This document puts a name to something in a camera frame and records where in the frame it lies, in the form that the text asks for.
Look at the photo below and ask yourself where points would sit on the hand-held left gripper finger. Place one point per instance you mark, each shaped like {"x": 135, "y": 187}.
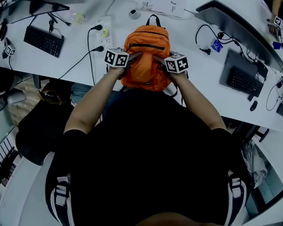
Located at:
{"x": 135, "y": 57}

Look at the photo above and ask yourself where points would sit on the white power strip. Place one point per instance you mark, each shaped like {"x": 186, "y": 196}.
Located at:
{"x": 108, "y": 42}

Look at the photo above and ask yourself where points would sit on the spare grey hand-held gripper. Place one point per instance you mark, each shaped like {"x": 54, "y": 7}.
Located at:
{"x": 10, "y": 49}

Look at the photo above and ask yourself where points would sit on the brown bag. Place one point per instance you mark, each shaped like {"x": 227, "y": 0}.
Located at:
{"x": 50, "y": 97}

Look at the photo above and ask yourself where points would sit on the person's right forearm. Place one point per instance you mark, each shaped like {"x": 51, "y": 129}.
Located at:
{"x": 198, "y": 105}

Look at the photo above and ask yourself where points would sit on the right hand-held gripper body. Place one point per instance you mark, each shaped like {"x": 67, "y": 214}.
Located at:
{"x": 177, "y": 63}

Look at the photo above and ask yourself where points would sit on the yellow plug adapter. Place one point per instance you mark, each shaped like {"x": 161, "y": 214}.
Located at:
{"x": 105, "y": 32}

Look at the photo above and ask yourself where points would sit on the grey desk mat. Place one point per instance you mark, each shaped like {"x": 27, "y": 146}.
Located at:
{"x": 235, "y": 60}

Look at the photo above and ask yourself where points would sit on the small black adapter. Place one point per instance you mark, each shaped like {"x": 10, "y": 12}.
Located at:
{"x": 250, "y": 97}

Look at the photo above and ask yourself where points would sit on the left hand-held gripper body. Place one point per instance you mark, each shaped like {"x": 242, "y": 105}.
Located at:
{"x": 116, "y": 58}

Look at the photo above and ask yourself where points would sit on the wide grey-backed computer monitor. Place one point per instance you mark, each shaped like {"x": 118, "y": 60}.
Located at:
{"x": 238, "y": 29}

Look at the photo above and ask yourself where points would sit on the black office chair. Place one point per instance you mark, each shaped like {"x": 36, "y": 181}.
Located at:
{"x": 40, "y": 131}

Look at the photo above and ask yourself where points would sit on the person's left forearm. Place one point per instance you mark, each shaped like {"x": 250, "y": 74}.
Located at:
{"x": 89, "y": 107}

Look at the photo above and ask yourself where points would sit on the person's black shirt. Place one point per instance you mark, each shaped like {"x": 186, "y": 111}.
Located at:
{"x": 148, "y": 154}

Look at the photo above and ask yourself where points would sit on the white table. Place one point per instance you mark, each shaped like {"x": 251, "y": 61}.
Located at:
{"x": 191, "y": 83}

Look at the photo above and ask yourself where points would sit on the black flat device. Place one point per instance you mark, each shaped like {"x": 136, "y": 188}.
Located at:
{"x": 262, "y": 69}

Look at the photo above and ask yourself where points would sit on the clear bottle with yellow liquid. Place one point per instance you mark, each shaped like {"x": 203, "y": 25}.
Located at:
{"x": 77, "y": 18}

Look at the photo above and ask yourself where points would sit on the black computer monitor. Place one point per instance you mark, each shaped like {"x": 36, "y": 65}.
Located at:
{"x": 44, "y": 7}

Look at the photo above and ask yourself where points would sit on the black computer mouse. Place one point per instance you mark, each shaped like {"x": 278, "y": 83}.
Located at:
{"x": 3, "y": 32}
{"x": 253, "y": 106}

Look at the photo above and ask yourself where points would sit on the orange backpack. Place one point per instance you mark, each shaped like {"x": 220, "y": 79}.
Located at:
{"x": 145, "y": 74}

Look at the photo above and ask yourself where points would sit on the black box device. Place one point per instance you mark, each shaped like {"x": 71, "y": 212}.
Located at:
{"x": 282, "y": 109}

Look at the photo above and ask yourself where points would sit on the blue packet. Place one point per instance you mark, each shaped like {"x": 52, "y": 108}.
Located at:
{"x": 217, "y": 45}

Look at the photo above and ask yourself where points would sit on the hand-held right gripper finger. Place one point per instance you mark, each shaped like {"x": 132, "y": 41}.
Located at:
{"x": 160, "y": 60}

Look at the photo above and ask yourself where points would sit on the white slatted rack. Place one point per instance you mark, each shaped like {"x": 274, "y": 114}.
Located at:
{"x": 4, "y": 159}

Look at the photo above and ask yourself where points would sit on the black keyboard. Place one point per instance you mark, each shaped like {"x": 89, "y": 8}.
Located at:
{"x": 43, "y": 41}
{"x": 245, "y": 82}

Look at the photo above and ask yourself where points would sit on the grey cloth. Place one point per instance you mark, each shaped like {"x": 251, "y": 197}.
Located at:
{"x": 254, "y": 163}

